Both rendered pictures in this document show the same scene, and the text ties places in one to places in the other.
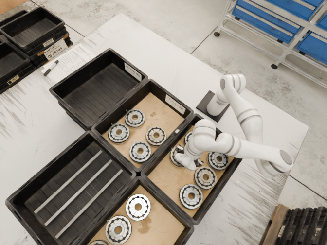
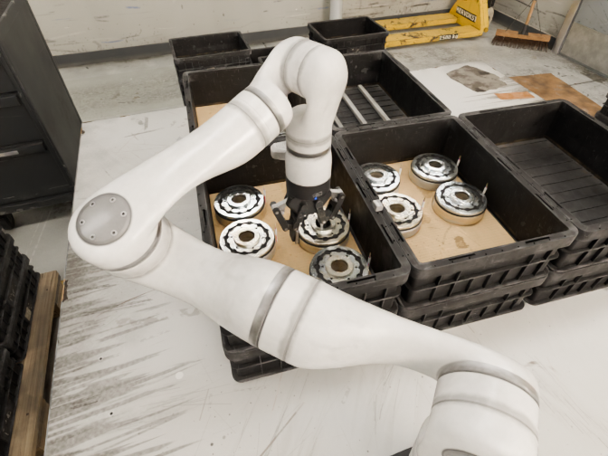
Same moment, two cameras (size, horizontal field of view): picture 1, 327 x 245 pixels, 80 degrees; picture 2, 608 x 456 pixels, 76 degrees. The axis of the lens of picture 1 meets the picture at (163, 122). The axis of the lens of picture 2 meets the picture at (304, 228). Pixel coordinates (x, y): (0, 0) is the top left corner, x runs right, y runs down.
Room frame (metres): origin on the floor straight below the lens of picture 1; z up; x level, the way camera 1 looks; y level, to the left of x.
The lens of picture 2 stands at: (0.63, -0.52, 1.39)
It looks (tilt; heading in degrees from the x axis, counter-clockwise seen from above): 45 degrees down; 134
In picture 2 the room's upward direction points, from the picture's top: straight up
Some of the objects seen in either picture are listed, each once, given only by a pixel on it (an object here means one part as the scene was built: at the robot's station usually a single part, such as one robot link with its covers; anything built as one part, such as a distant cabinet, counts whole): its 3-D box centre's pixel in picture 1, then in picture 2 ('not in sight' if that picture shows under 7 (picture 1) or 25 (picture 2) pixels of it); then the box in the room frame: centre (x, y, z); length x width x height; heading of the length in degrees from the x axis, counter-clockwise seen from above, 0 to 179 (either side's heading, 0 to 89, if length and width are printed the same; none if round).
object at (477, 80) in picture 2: not in sight; (475, 76); (0.06, 1.04, 0.71); 0.22 x 0.19 x 0.01; 153
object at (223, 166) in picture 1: (218, 159); not in sight; (0.31, -0.29, 0.86); 0.10 x 0.10 x 0.01
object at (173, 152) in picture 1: (181, 155); (323, 225); (0.29, -0.11, 0.86); 0.10 x 0.10 x 0.01
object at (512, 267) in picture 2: (144, 125); (432, 200); (0.40, 0.09, 0.87); 0.40 x 0.30 x 0.11; 150
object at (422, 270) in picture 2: (144, 120); (438, 180); (0.40, 0.09, 0.92); 0.40 x 0.30 x 0.02; 150
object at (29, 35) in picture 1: (45, 46); not in sight; (1.20, 1.18, 0.37); 0.40 x 0.30 x 0.45; 153
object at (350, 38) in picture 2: not in sight; (344, 65); (-0.88, 1.39, 0.37); 0.40 x 0.30 x 0.45; 63
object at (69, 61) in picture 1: (71, 63); not in sight; (0.81, 0.67, 0.70); 0.33 x 0.23 x 0.01; 153
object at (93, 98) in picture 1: (102, 90); (557, 176); (0.55, 0.35, 0.87); 0.40 x 0.30 x 0.11; 150
